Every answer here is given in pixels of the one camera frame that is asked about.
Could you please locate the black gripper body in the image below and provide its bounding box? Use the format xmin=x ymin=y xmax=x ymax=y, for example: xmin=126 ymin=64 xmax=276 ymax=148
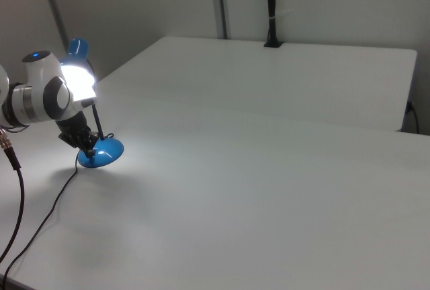
xmin=55 ymin=111 xmax=99 ymax=150

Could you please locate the blue gooseneck desk lamp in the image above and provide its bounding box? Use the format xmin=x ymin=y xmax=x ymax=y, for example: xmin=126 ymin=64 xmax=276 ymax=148
xmin=58 ymin=37 xmax=126 ymax=171

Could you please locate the black lamp power cable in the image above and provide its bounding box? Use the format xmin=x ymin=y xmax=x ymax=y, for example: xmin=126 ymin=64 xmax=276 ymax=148
xmin=0 ymin=132 xmax=116 ymax=285

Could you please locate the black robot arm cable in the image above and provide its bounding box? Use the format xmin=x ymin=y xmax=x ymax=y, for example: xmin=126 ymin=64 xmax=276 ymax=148
xmin=0 ymin=128 xmax=26 ymax=264

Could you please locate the grey metal frame post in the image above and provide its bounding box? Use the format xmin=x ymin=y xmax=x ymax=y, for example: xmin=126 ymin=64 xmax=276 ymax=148
xmin=209 ymin=0 xmax=233 ymax=40

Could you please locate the black camera stand pole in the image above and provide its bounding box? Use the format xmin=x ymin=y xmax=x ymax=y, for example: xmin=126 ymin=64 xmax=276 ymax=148
xmin=263 ymin=0 xmax=285 ymax=49

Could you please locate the black wall socket cable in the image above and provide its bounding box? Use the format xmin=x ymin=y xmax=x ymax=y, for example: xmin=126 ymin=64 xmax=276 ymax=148
xmin=406 ymin=101 xmax=421 ymax=134

